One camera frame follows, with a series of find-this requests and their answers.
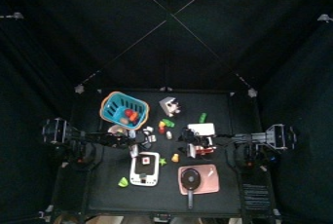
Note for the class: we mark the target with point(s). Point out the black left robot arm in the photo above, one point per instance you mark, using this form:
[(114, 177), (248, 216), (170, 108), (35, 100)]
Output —
[(70, 133)]

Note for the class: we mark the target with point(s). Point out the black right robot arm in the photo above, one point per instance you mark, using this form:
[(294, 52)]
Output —
[(264, 136)]

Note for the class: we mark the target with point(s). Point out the beige toy food piece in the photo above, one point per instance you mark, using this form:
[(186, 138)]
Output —
[(169, 135)]

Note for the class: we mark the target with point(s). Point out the small red toy piece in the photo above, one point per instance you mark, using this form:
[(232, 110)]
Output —
[(162, 130)]

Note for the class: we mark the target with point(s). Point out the orange yellow toy piece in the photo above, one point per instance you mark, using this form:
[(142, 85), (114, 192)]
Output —
[(175, 158)]

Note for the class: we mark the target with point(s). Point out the green sushi piece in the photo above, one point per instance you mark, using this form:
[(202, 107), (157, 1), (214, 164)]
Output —
[(169, 123)]

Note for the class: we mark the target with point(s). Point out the yellow toy food piece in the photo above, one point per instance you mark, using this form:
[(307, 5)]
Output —
[(162, 124)]

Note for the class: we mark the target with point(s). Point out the brown toy food piece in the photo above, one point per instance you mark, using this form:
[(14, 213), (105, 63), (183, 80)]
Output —
[(125, 121)]

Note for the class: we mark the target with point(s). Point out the orange toy food piece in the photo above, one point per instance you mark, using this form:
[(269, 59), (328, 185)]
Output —
[(134, 117)]

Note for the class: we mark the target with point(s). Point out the red toy food piece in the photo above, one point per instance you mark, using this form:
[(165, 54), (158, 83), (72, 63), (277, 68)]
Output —
[(129, 113)]

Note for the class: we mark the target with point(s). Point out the small white toy cube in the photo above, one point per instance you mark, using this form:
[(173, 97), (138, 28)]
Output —
[(149, 129)]

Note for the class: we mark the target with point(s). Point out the red and white toy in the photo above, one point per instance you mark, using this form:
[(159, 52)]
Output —
[(205, 150)]

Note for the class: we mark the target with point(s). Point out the white rectangular box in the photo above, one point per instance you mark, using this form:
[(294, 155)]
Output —
[(202, 128)]

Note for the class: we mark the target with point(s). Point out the pink round toy plate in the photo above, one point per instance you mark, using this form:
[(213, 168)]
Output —
[(115, 129)]

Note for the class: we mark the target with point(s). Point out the green star toy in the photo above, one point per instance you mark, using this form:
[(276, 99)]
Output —
[(162, 161)]

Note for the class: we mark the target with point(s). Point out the green toy vegetable stick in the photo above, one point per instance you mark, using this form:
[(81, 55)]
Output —
[(202, 118)]

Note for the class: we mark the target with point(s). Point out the white tray black panel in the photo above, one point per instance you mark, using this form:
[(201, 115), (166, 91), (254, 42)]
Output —
[(145, 168)]

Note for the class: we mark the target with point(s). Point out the black frying pan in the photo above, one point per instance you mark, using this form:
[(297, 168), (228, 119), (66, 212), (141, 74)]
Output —
[(190, 179)]

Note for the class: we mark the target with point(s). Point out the grey white toy box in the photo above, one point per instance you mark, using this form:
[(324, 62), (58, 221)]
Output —
[(167, 105)]

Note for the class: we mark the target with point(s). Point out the pink cutting board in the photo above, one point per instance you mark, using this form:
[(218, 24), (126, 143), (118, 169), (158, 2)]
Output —
[(209, 182)]

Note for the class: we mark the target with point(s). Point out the blue basket orange rim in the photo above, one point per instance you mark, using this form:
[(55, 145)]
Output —
[(114, 108)]

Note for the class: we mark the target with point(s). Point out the lime green toy wedge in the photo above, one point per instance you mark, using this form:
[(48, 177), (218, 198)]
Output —
[(123, 182)]

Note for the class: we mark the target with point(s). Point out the metal frame corner bracket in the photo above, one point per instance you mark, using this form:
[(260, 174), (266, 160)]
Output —
[(324, 18), (79, 88), (15, 16), (252, 92)]

